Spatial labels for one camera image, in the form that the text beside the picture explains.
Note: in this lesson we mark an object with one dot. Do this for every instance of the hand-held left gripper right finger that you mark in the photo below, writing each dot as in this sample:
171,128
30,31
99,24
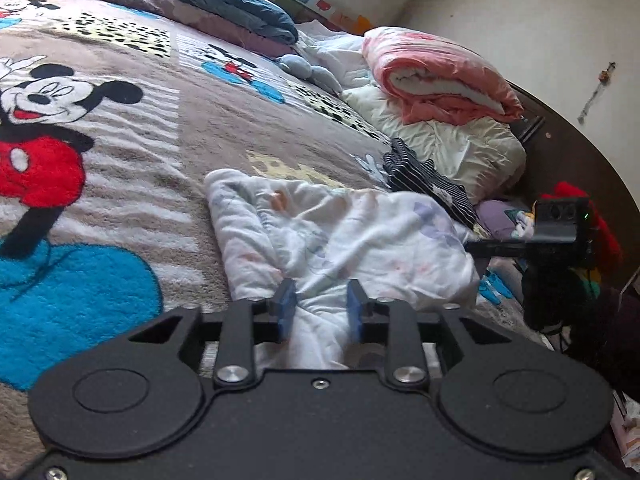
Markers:
356,310

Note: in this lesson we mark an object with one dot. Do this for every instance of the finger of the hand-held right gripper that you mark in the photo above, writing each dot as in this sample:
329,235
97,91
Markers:
500,249

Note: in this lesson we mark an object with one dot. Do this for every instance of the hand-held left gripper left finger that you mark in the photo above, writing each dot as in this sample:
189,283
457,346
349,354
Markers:
286,307

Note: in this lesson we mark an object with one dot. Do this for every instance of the white floral garment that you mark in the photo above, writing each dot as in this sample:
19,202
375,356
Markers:
350,240

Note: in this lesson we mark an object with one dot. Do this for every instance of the lavender printed garment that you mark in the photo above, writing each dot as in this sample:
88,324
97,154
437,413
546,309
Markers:
492,215

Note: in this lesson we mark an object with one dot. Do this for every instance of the red plush garment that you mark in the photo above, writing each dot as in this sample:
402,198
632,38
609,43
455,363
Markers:
570,191

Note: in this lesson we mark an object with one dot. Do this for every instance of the dark striped folded garment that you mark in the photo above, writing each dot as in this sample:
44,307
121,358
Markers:
415,175

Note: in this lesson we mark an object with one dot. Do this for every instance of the white duvet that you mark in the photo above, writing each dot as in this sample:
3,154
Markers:
450,145

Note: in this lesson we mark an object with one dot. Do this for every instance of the pink folded quilt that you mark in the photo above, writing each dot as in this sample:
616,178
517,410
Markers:
430,60

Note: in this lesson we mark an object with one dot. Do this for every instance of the cartoon mouse printed blanket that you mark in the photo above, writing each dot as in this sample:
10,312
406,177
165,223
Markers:
125,160

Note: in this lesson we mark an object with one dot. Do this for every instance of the light blue plush toy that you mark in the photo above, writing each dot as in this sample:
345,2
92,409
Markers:
310,70

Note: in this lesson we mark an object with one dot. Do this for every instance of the blue folded blanket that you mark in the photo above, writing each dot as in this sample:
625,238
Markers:
235,5

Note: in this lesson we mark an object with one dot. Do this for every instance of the hanging wall ornament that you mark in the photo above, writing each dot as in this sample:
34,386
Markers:
607,72

